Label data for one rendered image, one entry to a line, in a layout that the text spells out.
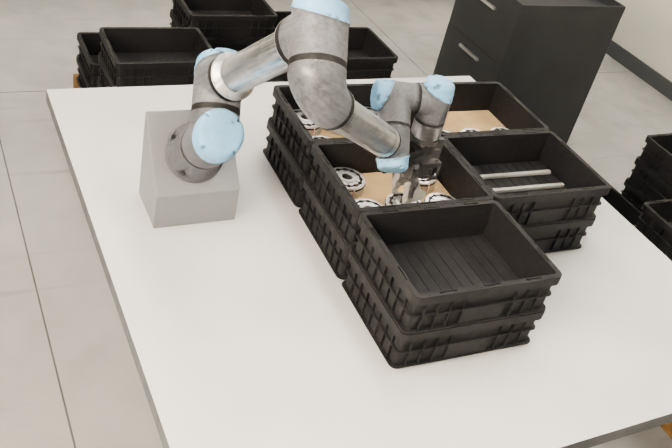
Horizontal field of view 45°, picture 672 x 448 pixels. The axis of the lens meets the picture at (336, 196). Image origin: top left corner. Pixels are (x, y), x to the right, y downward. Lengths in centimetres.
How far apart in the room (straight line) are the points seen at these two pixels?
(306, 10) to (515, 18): 212
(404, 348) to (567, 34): 230
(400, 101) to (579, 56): 214
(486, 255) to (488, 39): 184
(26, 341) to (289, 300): 110
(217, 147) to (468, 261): 67
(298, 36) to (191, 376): 73
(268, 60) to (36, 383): 138
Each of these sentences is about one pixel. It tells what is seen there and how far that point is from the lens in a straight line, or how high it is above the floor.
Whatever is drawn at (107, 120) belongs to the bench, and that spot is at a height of 70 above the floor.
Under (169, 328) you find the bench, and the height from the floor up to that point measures 70.
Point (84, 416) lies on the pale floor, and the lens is 260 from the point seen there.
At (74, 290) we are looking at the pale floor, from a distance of 297.
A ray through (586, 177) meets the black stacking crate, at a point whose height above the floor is 90.
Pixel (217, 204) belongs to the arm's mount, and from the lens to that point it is 213.
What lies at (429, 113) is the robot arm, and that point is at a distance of 197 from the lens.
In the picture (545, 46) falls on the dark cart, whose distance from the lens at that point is 381.
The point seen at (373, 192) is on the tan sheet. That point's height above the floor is 83.
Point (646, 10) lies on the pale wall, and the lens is 590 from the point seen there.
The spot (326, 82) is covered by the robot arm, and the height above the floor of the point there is 132.
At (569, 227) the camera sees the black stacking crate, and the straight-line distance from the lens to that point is 238.
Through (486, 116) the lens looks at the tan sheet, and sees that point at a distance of 273.
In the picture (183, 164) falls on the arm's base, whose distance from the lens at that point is 202.
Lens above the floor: 202
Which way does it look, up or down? 34 degrees down
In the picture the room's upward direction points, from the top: 14 degrees clockwise
